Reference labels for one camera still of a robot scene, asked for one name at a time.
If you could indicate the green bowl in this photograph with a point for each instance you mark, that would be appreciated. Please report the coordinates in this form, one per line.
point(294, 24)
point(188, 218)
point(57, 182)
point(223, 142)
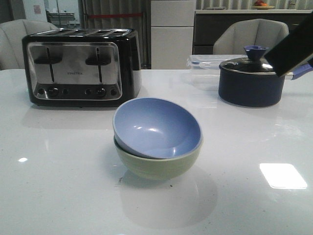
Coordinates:
point(157, 169)

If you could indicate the grey chair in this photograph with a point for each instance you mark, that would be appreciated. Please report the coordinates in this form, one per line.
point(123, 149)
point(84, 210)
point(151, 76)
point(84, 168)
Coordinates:
point(11, 35)
point(256, 32)

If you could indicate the white cabinet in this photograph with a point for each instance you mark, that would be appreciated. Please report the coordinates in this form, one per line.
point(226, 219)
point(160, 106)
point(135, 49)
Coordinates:
point(172, 26)

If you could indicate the dark counter unit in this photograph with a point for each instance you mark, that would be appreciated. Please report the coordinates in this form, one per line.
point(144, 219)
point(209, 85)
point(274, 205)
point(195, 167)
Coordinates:
point(209, 25)

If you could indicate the clear plastic food container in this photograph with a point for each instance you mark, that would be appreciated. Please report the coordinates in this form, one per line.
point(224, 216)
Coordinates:
point(205, 71)

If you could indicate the blue bowl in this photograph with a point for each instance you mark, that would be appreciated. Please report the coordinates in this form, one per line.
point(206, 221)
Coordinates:
point(155, 128)

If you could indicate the grey chair on left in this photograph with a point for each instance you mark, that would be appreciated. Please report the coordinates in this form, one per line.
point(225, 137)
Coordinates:
point(11, 35)

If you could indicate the dark blue saucepan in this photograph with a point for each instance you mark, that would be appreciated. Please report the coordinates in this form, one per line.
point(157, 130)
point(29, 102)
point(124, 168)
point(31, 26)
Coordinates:
point(250, 90)

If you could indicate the fruit plate on counter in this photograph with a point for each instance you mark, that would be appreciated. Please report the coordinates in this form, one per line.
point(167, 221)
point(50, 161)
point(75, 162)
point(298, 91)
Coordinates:
point(261, 5)

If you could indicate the glass pot lid blue knob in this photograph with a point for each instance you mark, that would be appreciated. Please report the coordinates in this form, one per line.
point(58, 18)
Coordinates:
point(254, 63)

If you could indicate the grey chair on right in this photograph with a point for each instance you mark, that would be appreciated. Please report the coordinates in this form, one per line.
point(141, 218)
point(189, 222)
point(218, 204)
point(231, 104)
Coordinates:
point(256, 32)

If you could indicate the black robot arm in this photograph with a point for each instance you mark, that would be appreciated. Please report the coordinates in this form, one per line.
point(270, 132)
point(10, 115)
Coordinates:
point(295, 52)

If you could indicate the black and silver toaster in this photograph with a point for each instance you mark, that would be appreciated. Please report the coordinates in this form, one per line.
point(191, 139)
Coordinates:
point(82, 67)

